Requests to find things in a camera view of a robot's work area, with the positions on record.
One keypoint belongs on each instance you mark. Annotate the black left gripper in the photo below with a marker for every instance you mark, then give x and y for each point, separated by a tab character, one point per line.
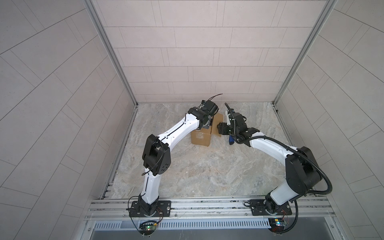
207	123

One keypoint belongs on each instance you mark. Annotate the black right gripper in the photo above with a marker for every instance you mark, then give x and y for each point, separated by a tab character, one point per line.
224	126

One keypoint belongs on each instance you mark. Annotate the blue utility knife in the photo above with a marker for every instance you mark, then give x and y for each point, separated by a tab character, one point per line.
231	140

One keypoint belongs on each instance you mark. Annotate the brown cardboard express box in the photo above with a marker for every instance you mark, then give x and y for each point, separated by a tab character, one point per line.
203	137

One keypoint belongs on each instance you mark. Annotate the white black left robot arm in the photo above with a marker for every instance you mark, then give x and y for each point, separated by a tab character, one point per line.
157	152

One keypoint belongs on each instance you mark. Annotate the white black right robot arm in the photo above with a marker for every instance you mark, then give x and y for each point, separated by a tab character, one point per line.
303	174

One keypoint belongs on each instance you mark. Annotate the white slotted vent strip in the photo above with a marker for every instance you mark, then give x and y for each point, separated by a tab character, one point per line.
189	224

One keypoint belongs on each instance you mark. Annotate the right green circuit board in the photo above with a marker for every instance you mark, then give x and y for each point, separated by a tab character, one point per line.
277	224

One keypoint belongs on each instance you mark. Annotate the green circuit board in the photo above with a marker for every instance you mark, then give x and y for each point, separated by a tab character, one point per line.
148	226
277	224

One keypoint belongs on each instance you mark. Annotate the left green circuit board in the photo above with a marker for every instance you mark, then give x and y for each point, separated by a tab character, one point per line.
148	226

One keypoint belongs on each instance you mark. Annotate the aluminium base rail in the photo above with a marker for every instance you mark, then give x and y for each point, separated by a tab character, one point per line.
207	208

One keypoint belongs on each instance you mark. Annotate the aluminium left corner post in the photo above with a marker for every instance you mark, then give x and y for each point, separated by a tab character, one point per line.
108	46

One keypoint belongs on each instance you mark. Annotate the aluminium corner post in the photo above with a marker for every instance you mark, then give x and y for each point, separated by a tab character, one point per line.
326	11
108	46

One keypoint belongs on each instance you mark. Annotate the aluminium right corner post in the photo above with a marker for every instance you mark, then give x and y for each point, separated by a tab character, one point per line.
326	11

